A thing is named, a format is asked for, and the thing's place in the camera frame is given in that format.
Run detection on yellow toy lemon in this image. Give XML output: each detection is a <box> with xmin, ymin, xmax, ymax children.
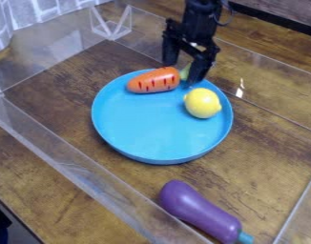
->
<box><xmin>185</xmin><ymin>88</ymin><xmax>222</xmax><ymax>119</ymax></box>

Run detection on blue round plate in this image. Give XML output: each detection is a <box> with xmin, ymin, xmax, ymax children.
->
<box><xmin>91</xmin><ymin>71</ymin><xmax>234</xmax><ymax>165</ymax></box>

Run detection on black cable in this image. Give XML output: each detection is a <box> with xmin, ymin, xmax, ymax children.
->
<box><xmin>213</xmin><ymin>0</ymin><xmax>237</xmax><ymax>27</ymax></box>

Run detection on white patterned curtain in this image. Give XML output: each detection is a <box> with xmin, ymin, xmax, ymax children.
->
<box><xmin>0</xmin><ymin>0</ymin><xmax>111</xmax><ymax>51</ymax></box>

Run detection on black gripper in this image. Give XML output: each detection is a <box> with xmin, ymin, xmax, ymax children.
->
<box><xmin>162</xmin><ymin>0</ymin><xmax>222</xmax><ymax>84</ymax></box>

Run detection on clear acrylic enclosure wall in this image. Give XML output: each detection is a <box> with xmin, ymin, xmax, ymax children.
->
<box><xmin>0</xmin><ymin>0</ymin><xmax>311</xmax><ymax>244</ymax></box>

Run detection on orange toy carrot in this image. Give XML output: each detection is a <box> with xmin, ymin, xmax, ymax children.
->
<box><xmin>127</xmin><ymin>65</ymin><xmax>190</xmax><ymax>93</ymax></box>

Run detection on clear acrylic corner bracket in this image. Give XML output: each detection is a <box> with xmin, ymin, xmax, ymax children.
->
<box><xmin>90</xmin><ymin>6</ymin><xmax>131</xmax><ymax>41</ymax></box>

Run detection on purple toy eggplant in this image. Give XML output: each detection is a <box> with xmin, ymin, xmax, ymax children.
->
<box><xmin>159</xmin><ymin>180</ymin><xmax>254</xmax><ymax>244</ymax></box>

